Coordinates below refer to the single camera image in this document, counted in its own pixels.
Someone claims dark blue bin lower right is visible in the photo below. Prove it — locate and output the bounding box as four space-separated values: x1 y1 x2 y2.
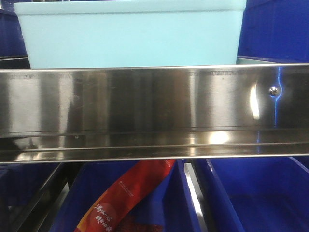
194 157 309 232

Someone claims stainless steel shelf rail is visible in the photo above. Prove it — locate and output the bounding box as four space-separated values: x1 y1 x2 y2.
0 64 309 163

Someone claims dark blue bin lower left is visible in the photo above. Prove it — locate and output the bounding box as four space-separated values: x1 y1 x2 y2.
0 163 57 232

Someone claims steel shelf divider bar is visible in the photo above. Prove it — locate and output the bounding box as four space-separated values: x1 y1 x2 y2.
184 162 208 232

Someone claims dark blue bin upper left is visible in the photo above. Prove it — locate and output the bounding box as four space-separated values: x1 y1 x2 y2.
0 9 27 57

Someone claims light blue plastic bin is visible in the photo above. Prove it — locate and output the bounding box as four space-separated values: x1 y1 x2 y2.
14 0 246 69

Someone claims dark blue bin upper right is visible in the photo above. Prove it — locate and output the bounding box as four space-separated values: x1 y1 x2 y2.
238 0 309 63

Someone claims dark blue bin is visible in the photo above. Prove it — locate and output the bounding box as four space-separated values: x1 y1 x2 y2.
50 159 201 232
0 163 57 232
194 157 309 232
0 9 27 57
238 0 309 63

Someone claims red snack bag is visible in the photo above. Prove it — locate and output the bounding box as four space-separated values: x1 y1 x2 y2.
74 159 176 232

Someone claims dark blue bin lower middle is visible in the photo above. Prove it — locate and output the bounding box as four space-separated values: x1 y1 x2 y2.
50 159 201 232

